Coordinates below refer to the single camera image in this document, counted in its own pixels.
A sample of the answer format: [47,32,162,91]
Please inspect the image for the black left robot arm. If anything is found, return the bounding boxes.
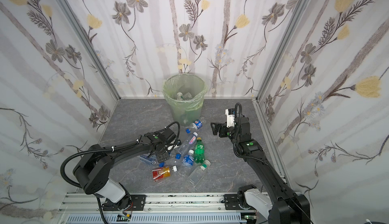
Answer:
[60,121,180,200]

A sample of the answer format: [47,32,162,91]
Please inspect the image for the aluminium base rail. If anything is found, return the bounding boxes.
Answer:
[54,193,274,224]

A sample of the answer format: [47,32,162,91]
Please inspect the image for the clear crushed bottle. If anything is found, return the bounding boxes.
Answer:
[182,92,193,101]

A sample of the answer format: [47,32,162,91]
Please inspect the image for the Pocari Sweat bottle white cap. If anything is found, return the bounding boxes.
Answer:
[179,149,194,176]

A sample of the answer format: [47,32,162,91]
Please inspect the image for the red yellow label bottle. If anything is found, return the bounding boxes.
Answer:
[152,166,178,182]

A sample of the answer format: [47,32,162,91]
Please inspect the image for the crushed bottle blue cap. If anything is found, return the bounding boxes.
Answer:
[139,154,165,167]

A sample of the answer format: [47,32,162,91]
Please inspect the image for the mesh waste bin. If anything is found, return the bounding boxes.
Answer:
[162,73,209,127]

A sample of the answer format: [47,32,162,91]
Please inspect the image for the clear bottle white cap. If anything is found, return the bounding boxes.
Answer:
[188,160,211,186]

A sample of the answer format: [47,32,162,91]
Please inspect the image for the purple label Ganten bottle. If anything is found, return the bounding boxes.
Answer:
[175,132,198,159]

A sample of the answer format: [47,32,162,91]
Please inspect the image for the left corner aluminium post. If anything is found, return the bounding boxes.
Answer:
[56,0,121,100]

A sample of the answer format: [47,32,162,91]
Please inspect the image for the right corner aluminium post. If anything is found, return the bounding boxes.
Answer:
[255,0,320,101]

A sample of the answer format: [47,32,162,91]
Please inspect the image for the green bin liner bag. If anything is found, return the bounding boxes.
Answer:
[162,73,208,111]

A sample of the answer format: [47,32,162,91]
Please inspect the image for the small blue label bottle near bin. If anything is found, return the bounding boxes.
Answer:
[185,119,203,134]

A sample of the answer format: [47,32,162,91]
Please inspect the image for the corner aluminium post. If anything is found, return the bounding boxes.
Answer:
[56,0,121,100]
[255,0,320,101]

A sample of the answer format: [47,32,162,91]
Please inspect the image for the green bottle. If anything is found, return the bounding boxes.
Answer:
[194,137,205,164]

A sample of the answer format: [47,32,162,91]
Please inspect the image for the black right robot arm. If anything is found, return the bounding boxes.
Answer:
[210,103,313,224]

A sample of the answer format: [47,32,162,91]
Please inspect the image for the white vented cable duct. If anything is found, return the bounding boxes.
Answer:
[65,213,244,224]

